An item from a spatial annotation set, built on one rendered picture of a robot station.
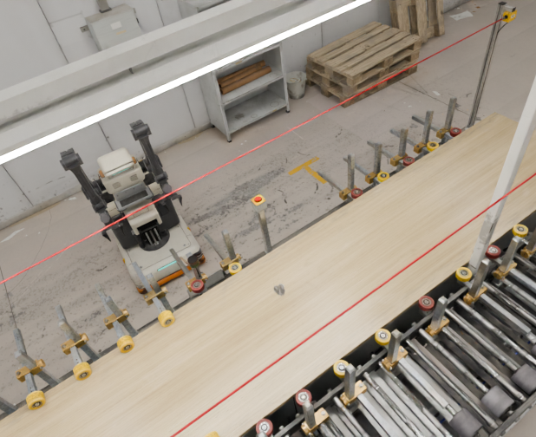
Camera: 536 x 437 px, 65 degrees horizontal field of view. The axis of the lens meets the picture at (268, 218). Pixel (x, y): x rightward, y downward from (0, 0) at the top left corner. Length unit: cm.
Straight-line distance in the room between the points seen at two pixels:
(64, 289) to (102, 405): 200
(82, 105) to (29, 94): 14
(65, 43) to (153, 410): 336
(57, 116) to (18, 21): 307
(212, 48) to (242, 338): 150
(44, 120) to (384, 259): 194
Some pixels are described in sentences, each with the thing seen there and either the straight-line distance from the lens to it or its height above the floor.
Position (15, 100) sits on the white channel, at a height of 245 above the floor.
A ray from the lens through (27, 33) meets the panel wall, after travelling 450.
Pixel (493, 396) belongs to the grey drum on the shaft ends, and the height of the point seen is 85.
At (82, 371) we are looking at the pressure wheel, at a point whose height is 97.
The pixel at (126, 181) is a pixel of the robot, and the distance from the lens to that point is 312.
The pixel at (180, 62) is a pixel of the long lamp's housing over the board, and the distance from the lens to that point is 150.
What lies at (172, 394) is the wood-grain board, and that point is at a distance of 237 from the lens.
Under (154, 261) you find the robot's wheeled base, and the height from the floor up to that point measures 28.
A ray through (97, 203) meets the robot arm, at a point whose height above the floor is 125.
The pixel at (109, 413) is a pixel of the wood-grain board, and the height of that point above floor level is 90.
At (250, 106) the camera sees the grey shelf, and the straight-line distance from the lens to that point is 545.
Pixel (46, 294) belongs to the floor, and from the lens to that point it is 439.
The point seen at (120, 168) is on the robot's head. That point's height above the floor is 131.
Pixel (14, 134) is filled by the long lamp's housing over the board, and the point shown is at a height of 237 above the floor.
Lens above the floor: 300
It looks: 47 degrees down
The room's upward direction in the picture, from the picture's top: 11 degrees counter-clockwise
